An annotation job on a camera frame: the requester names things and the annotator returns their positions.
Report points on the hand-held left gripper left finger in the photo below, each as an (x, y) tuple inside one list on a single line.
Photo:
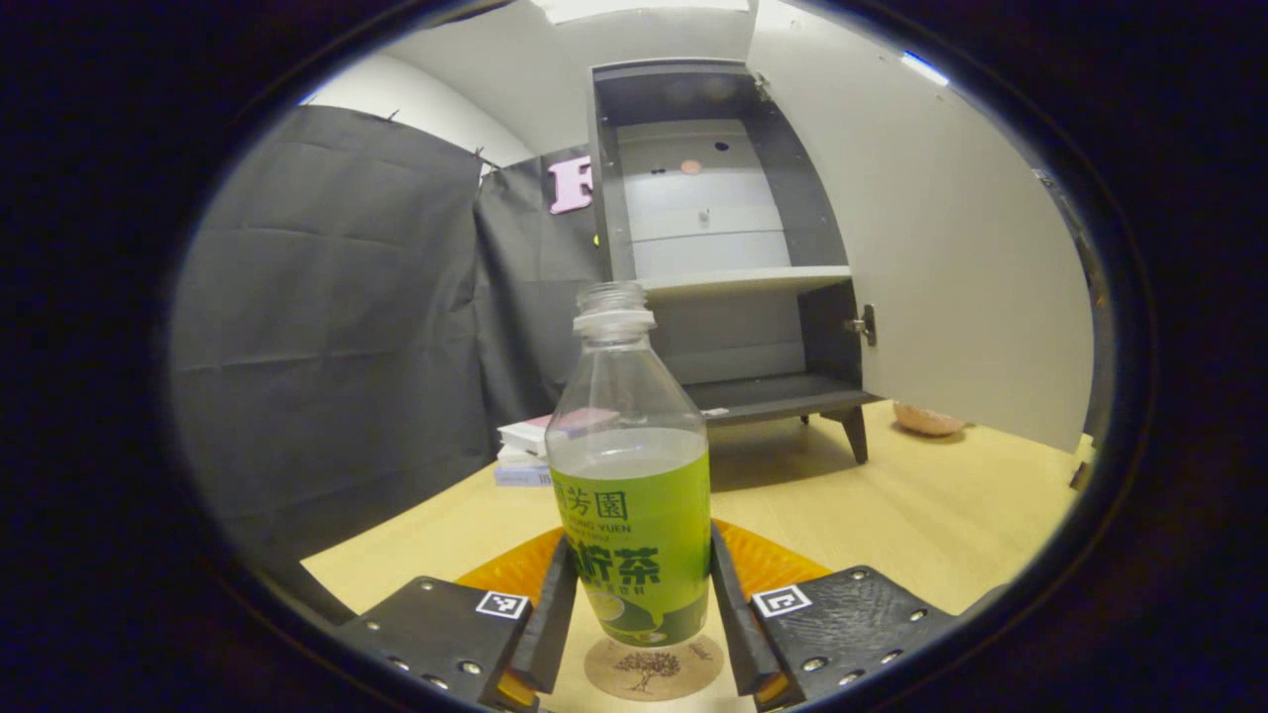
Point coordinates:
[(555, 634)]

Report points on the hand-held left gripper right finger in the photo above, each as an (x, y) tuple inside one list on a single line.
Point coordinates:
[(733, 634)]

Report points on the round cork coaster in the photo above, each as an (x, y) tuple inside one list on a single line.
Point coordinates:
[(654, 673)]

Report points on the green label bottle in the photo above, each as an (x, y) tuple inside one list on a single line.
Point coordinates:
[(634, 535)]

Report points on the grey cabinet door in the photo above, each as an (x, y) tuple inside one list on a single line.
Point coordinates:
[(951, 248)]

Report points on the dark grey cabinet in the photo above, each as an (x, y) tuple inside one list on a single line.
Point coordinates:
[(822, 337)]

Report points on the metal door hinge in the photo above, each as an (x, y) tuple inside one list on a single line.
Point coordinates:
[(761, 81), (862, 325)]

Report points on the white cabinet shelf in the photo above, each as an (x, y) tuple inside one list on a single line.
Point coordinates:
[(743, 280)]

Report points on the blue book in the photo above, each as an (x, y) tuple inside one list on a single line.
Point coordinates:
[(522, 476)]

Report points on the white book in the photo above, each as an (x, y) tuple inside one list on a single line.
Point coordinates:
[(517, 457)]

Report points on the pale pink round object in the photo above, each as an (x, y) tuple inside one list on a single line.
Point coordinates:
[(928, 419)]

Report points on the black backdrop cloth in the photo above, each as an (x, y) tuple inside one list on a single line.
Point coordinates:
[(327, 327)]

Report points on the large ceiling light panel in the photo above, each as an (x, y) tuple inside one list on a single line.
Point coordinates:
[(644, 8)]

